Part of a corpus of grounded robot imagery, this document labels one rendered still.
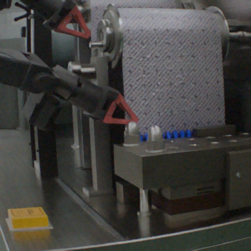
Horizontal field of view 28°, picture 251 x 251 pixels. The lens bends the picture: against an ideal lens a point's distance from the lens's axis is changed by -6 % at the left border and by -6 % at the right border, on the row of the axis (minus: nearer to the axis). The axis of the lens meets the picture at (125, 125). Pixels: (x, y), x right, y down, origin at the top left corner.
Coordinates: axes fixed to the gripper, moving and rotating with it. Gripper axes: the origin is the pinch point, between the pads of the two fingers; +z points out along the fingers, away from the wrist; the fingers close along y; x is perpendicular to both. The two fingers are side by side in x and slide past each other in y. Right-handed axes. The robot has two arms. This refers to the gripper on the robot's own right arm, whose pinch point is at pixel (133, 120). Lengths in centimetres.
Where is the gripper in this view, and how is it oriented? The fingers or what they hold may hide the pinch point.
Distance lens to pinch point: 110.8
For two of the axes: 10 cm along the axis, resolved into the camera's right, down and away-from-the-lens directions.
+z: 8.4, 4.3, 3.2
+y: 3.2, 0.9, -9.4
